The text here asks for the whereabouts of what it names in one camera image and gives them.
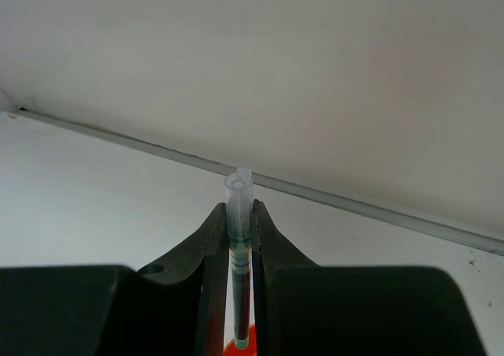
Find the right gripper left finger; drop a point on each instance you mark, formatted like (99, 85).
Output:
(175, 305)

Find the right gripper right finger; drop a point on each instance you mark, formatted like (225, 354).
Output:
(302, 308)

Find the green gel pen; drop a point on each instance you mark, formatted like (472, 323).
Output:
(239, 204)

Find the aluminium back edge strip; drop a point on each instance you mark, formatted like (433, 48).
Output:
(425, 223)

